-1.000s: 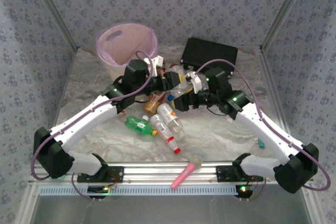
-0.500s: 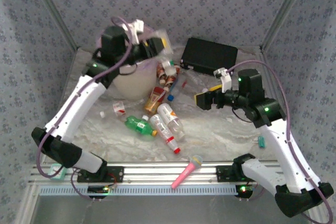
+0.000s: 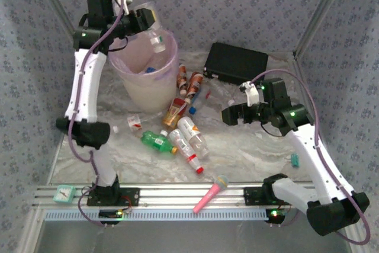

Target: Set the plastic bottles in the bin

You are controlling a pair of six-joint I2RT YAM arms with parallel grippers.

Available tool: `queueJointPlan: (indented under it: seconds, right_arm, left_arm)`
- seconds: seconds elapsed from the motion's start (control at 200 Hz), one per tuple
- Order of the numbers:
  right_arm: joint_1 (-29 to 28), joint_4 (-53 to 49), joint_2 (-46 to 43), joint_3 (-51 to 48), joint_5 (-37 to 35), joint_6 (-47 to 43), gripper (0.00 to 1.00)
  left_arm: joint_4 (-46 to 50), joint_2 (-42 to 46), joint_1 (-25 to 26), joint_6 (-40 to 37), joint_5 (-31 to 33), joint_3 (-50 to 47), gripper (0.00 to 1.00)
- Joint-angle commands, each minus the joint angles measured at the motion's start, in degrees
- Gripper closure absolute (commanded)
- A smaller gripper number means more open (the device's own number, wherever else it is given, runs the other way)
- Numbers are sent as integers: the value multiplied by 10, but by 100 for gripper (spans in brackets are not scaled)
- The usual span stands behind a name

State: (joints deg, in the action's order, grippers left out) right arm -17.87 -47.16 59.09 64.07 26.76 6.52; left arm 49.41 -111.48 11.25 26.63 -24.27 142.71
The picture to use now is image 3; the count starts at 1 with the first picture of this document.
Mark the clear unlabelled plastic bottle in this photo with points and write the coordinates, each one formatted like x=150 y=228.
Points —
x=231 y=102

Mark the clear bottle red white label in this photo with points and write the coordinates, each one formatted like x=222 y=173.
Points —
x=157 y=41

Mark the clear bottle orange white label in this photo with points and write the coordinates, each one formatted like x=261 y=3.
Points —
x=189 y=130

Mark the brown label plastic bottle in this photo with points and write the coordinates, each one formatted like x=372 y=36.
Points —
x=195 y=84
x=181 y=76

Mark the clear bottle red cap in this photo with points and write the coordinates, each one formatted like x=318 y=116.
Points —
x=183 y=146

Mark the green plastic bottle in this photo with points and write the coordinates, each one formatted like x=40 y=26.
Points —
x=155 y=142

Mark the clear bottle small red label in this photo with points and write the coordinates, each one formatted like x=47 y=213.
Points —
x=134 y=122

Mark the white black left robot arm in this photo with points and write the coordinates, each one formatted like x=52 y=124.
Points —
x=86 y=87

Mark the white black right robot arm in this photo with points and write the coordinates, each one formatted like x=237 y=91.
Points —
x=314 y=158

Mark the translucent pink plastic bin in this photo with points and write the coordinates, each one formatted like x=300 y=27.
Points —
x=148 y=93

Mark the black rectangular box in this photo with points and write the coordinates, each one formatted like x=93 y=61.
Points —
x=234 y=60

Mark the yellow red juice bottle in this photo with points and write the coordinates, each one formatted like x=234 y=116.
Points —
x=173 y=113

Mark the small teal clip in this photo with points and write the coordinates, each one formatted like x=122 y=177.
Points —
x=295 y=160

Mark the white bottle cap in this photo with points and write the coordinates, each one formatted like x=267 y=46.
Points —
x=164 y=132

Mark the pink toy microphone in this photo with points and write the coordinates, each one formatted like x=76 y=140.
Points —
x=210 y=195

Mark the small black circuit board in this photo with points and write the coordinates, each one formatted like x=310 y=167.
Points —
x=275 y=216
x=111 y=214

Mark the mint green alarm clock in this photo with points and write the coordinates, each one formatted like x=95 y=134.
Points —
x=63 y=194

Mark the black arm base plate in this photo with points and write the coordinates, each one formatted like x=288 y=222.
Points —
x=251 y=196
x=133 y=196

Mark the aluminium mounting rail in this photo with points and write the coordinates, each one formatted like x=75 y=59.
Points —
x=177 y=193

